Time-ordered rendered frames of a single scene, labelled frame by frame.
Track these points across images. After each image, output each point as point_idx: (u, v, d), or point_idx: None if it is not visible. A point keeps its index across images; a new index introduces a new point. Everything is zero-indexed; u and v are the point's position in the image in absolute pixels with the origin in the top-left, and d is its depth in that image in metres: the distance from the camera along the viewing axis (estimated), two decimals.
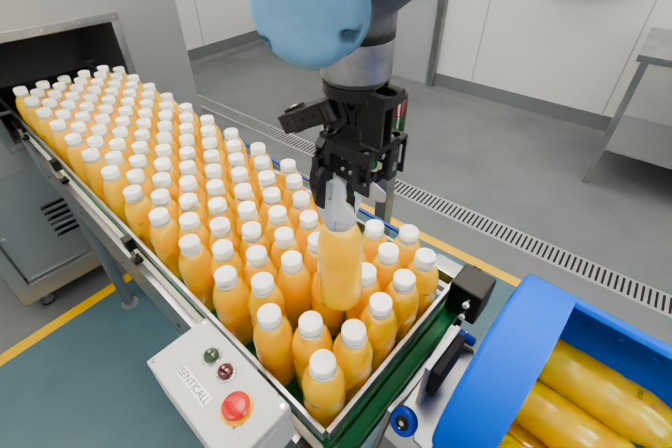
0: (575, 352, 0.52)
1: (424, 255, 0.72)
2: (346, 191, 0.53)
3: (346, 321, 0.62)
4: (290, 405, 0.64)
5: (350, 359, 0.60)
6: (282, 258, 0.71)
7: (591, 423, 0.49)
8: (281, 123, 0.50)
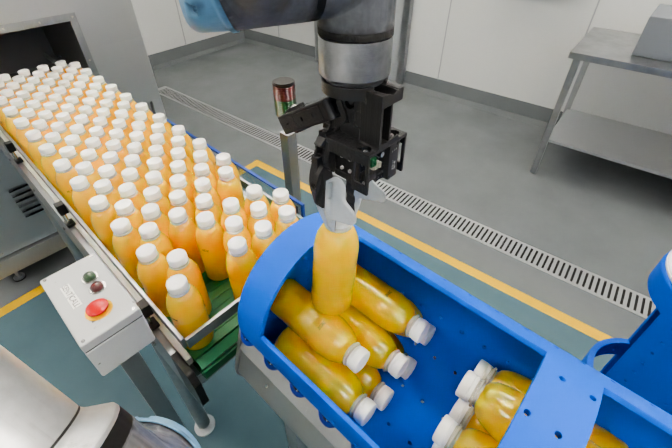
0: (356, 268, 0.70)
1: (285, 210, 0.89)
2: (346, 191, 0.53)
3: None
4: (164, 324, 0.81)
5: (333, 245, 0.54)
6: (169, 212, 0.88)
7: (358, 317, 0.67)
8: (281, 123, 0.50)
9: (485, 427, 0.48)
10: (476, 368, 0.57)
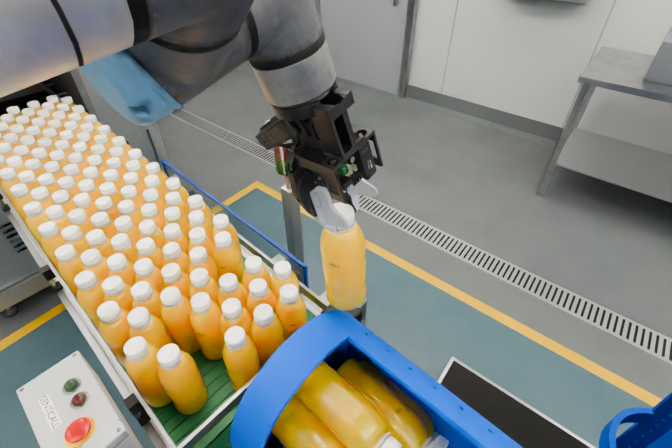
0: (362, 375, 0.63)
1: (287, 291, 0.82)
2: None
3: (394, 446, 0.53)
4: (155, 425, 0.74)
5: None
6: (161, 294, 0.81)
7: None
8: (259, 141, 0.50)
9: None
10: None
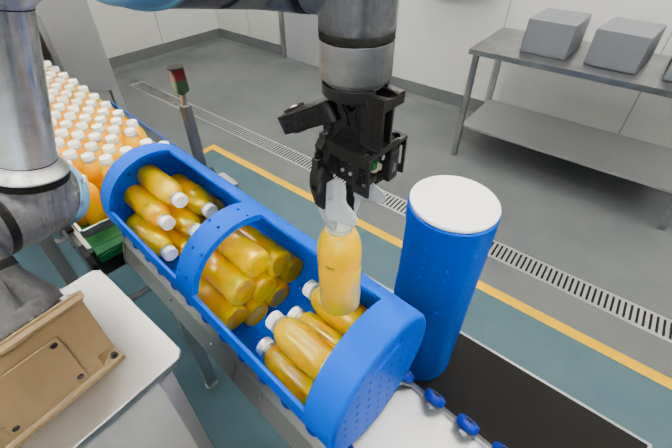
0: (183, 178, 1.11)
1: None
2: (345, 192, 0.53)
3: (180, 194, 1.00)
4: (72, 225, 1.21)
5: (166, 203, 1.03)
6: (81, 154, 1.29)
7: None
8: (281, 123, 0.49)
9: None
10: None
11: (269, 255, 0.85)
